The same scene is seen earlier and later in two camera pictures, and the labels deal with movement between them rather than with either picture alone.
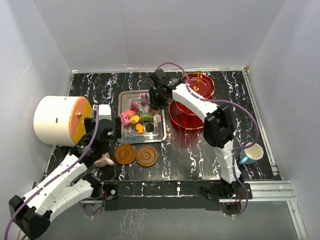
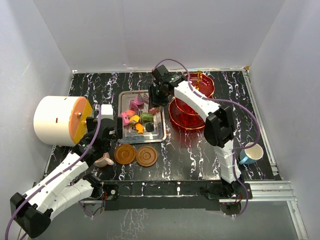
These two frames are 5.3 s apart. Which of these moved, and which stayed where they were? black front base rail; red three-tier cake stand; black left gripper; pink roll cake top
Moved: pink roll cake top
Stayed: black front base rail; red three-tier cake stand; black left gripper
